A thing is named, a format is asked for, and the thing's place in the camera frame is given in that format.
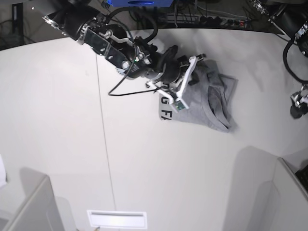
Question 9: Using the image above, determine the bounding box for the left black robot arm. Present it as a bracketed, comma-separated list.
[249, 0, 308, 119]

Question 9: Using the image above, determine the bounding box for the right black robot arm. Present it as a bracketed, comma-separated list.
[32, 0, 189, 85]

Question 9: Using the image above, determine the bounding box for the left grey chair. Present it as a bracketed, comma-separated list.
[0, 167, 76, 231]

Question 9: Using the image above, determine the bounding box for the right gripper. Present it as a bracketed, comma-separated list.
[152, 45, 200, 86]

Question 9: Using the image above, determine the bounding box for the white slotted tray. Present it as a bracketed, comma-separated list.
[87, 210, 148, 230]

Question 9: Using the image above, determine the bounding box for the grey T-shirt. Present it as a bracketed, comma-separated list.
[158, 59, 238, 133]

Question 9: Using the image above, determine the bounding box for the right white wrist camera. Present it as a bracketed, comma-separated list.
[146, 53, 206, 113]

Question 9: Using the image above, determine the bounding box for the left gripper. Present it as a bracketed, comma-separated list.
[290, 84, 308, 119]

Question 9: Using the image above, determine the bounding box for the blue box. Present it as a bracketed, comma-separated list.
[107, 0, 173, 7]

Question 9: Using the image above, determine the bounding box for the black keyboard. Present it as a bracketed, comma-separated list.
[295, 166, 308, 191]

